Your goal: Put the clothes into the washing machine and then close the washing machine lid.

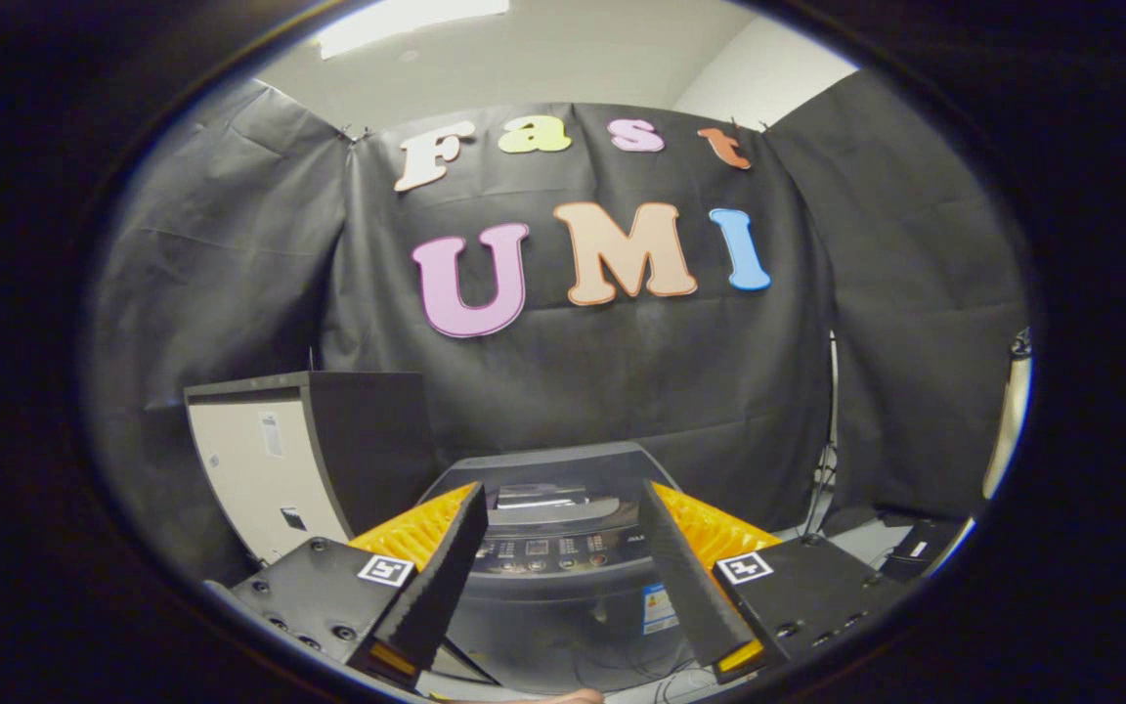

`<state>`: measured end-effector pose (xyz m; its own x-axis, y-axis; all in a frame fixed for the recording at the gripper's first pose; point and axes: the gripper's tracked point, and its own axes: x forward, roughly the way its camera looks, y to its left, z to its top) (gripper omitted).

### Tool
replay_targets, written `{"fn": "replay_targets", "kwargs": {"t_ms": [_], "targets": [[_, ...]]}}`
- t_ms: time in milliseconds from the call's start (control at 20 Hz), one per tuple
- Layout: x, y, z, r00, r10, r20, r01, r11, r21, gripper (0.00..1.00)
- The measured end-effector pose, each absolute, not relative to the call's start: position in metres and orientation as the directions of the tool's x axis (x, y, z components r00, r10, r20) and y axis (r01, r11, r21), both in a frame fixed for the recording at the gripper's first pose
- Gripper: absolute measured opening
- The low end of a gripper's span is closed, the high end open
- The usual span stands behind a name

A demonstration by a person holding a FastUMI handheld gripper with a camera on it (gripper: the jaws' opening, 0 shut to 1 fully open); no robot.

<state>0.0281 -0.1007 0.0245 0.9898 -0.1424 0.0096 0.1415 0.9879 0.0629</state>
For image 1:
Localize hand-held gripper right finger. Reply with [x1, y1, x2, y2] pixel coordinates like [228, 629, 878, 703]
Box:
[639, 477, 908, 685]

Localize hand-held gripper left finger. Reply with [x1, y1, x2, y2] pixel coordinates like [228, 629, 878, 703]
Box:
[203, 480, 490, 690]

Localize grey washing machine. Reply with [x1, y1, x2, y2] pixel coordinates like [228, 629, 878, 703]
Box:
[421, 440, 713, 695]

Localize beige and black cabinet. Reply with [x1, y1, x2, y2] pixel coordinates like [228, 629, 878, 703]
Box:
[184, 370, 498, 685]

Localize black box on floor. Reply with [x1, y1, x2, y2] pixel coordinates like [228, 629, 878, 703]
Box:
[881, 518, 965, 585]

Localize white stand pole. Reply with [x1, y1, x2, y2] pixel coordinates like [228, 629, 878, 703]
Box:
[981, 328, 1033, 500]

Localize black floor cable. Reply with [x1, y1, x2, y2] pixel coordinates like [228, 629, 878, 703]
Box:
[651, 670, 722, 704]

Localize hanging black cables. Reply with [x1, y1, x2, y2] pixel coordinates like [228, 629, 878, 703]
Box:
[802, 332, 844, 534]

